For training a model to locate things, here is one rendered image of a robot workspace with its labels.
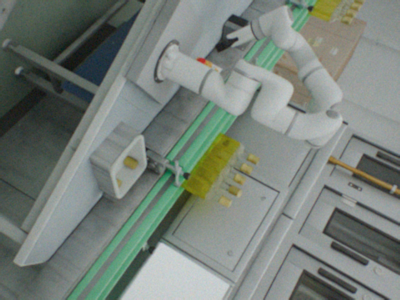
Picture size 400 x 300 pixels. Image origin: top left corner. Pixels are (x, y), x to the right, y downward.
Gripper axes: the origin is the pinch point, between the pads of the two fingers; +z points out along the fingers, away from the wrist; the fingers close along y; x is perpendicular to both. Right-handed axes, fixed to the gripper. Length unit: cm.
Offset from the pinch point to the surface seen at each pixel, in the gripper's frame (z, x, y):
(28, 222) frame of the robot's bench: 54, 28, 71
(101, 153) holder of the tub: 28, 16, 55
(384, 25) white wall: 27, 56, -586
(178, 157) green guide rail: 21.7, 31.2, 25.7
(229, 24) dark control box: 3.6, -7.5, -23.5
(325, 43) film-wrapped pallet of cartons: 67, 37, -410
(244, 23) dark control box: -1.4, -5.4, -27.1
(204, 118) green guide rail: 15.2, 22.7, 7.6
